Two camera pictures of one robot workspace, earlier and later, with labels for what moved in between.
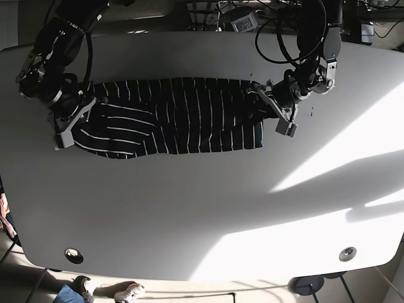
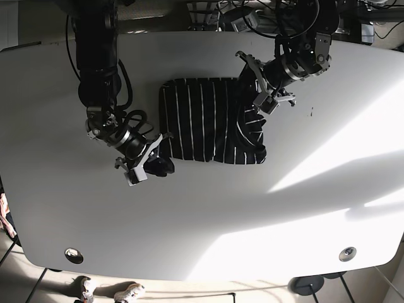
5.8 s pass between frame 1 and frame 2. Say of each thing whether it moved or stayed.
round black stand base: stayed
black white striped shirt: moved
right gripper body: moved
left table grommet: stayed
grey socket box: stayed
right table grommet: stayed
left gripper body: moved
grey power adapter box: stayed
